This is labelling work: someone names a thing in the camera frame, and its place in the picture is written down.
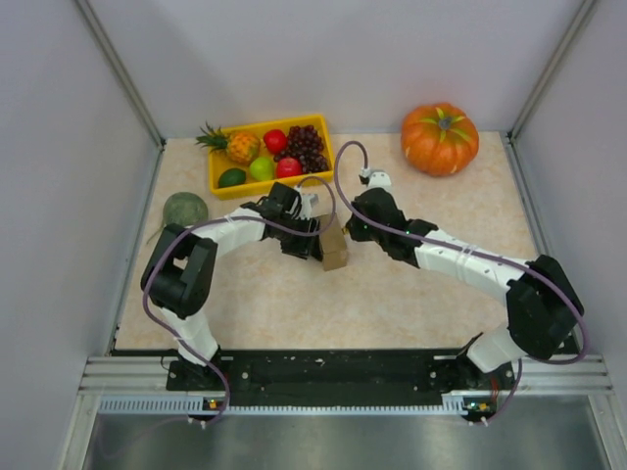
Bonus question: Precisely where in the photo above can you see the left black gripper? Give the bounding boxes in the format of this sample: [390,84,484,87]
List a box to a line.
[276,213,321,261]

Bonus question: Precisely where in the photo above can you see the brown cardboard express box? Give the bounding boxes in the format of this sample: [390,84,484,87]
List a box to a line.
[318,214,349,271]

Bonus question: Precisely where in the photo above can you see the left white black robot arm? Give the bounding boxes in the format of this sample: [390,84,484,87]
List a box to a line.
[140,183,322,389]

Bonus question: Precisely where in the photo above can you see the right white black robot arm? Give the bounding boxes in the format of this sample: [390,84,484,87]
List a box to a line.
[346,187,584,388]

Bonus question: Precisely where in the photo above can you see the red toy apple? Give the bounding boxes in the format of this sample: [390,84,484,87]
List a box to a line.
[275,157,303,179]

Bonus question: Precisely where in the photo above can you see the green toy pear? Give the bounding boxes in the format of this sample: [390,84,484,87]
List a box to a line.
[249,157,274,181]

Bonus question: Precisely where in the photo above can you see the green toy lime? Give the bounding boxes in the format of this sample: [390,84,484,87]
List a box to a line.
[217,167,247,188]

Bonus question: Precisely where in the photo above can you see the purple toy grapes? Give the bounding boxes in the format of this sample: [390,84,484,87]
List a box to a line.
[273,124,329,173]

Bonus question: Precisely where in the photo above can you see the red toy tomato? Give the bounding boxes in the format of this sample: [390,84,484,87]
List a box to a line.
[264,129,288,155]

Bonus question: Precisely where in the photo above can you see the toy pineapple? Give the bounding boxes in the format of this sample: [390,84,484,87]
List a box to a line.
[195,122,261,165]

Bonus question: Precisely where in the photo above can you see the yellow plastic tray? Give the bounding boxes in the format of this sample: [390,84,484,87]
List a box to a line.
[205,115,335,200]

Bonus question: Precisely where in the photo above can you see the orange toy pumpkin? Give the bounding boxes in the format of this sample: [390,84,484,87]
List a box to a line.
[401,102,480,176]

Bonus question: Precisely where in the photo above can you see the green toy melon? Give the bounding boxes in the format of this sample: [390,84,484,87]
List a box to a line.
[146,192,210,243]

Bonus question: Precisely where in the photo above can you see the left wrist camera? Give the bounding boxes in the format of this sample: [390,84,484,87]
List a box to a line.
[295,192,319,219]

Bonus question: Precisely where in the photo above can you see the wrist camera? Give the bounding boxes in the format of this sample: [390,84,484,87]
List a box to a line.
[295,192,319,219]
[359,167,392,192]

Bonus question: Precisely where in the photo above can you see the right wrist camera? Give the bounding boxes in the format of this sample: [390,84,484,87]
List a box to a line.
[359,167,392,192]

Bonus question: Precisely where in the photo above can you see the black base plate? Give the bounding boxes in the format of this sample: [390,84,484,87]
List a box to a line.
[167,349,514,407]

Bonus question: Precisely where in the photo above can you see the aluminium rail frame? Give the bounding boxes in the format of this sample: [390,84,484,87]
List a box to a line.
[79,355,614,396]

